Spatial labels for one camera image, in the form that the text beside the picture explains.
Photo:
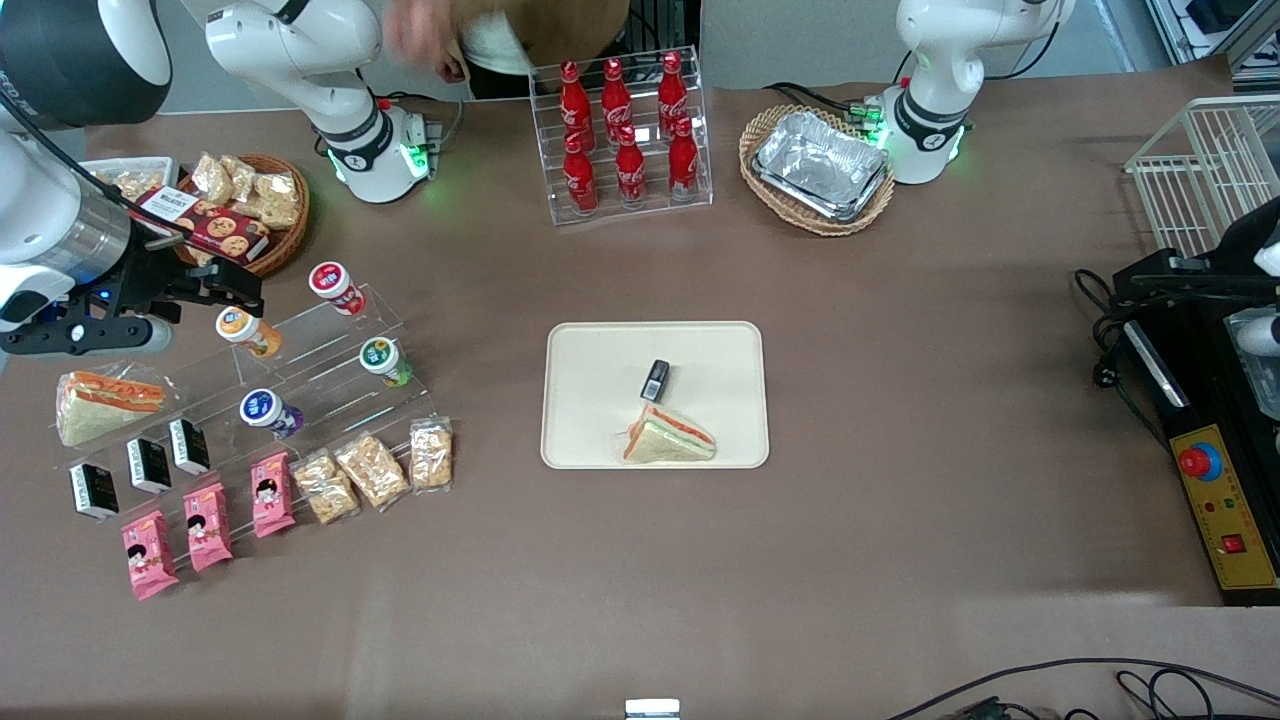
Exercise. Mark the wicker basket with foil trays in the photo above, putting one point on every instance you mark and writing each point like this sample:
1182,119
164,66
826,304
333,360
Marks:
765,130

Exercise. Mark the white rectangular snack tray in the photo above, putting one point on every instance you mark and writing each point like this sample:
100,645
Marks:
165,165

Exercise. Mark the small silver box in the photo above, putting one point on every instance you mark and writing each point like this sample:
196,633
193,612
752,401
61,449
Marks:
652,710

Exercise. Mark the orange gum bottle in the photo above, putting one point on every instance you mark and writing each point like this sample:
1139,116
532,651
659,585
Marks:
245,330

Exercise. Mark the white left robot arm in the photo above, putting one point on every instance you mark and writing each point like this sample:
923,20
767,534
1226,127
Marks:
930,60

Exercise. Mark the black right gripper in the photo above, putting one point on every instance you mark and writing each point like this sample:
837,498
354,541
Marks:
152,272

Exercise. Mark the green gum bottle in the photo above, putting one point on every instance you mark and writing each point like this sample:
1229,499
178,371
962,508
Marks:
383,358

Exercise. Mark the wicker basket with snacks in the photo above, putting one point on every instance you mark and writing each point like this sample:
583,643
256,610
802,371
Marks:
290,240

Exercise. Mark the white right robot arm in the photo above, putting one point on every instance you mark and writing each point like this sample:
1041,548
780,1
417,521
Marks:
50,210

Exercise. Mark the wrapped triangle sandwich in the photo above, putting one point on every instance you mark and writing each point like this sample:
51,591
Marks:
100,410
665,442

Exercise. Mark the beige plastic tray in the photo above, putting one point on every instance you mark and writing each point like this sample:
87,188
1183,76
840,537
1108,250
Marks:
590,400

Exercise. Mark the black sealing machine yellow panel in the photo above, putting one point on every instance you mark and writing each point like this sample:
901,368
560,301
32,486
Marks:
1225,520

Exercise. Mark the clear acrylic step shelf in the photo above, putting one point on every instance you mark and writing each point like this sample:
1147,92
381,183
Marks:
320,355

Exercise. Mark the clear bag of crackers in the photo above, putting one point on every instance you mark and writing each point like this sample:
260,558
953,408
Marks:
280,188
372,472
242,170
268,212
431,455
212,178
325,490
135,185

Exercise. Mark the dark red cookie box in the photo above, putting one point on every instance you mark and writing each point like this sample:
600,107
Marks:
215,228

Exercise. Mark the red cola bottle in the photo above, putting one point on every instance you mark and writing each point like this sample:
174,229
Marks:
578,180
672,90
630,170
572,100
615,95
683,160

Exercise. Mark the small black box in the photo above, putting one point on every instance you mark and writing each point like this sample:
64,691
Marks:
148,466
188,447
93,490
655,381

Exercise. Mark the aluminium foil tray stack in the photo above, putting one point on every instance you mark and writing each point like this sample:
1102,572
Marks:
820,165

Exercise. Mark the pink snack packet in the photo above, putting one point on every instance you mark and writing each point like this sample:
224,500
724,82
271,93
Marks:
148,555
271,495
207,528

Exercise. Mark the person's hand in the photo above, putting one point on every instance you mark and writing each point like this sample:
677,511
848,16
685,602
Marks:
425,30

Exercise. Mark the standing person torso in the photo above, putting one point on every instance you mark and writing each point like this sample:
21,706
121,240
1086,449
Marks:
570,30

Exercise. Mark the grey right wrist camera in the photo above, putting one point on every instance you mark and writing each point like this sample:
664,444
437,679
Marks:
150,333

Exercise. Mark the clear acrylic bottle rack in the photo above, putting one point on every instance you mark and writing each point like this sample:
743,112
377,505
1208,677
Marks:
648,212

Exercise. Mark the aluminium frame rack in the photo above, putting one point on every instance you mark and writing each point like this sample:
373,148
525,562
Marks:
1255,40

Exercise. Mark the red gum bottle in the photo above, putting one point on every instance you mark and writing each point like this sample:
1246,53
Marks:
332,282

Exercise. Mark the blue gum bottle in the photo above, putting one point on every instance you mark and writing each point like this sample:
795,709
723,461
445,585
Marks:
262,408

